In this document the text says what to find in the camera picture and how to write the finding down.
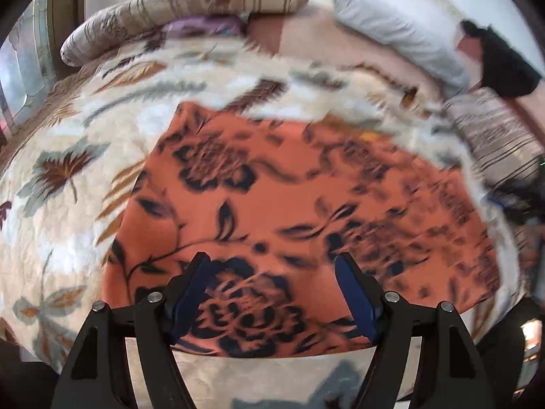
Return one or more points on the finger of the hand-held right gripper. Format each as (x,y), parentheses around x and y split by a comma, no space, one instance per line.
(509,204)

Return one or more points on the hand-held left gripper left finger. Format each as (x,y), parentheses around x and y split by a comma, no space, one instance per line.
(191,298)

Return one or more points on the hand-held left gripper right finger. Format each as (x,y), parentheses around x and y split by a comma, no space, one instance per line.
(357,298)

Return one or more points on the orange floral shirt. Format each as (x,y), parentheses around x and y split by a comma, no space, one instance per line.
(276,187)

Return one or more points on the striped floral pillow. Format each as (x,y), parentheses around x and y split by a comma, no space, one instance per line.
(494,136)

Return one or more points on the dark cloth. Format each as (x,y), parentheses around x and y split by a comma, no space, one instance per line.
(502,341)

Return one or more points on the cream leaf-print blanket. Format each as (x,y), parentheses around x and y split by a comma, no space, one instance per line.
(85,238)

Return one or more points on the black cloth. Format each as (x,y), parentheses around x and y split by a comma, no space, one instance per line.
(506,68)

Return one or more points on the grey pillow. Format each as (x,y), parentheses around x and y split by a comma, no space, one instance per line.
(396,34)

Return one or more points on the pink bed sheet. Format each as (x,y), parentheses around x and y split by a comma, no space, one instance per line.
(311,42)

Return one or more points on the purple cloth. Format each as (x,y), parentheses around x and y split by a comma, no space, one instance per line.
(191,27)

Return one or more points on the striped floral bolster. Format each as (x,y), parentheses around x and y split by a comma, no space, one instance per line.
(191,4)

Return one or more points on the wooden window frame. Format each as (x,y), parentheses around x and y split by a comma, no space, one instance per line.
(68,8)

